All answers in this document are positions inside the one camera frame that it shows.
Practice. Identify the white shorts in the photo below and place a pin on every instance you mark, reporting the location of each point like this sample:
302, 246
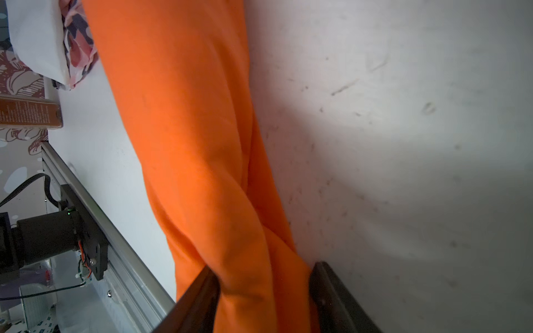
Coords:
37, 36

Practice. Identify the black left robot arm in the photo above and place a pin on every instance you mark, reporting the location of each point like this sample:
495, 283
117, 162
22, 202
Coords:
42, 237

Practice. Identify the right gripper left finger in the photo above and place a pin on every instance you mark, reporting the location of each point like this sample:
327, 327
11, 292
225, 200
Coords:
195, 311

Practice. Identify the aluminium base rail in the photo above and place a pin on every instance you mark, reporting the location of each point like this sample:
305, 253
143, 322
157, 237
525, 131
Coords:
124, 296

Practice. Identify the orange shorts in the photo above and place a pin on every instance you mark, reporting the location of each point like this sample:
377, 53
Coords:
179, 72

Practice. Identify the wooden block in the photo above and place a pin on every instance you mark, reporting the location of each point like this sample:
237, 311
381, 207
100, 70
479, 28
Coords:
25, 112

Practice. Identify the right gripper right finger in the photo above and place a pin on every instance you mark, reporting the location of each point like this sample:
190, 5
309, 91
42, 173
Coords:
338, 311

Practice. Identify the pink patterned shorts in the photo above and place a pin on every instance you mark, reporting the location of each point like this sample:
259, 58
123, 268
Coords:
80, 50

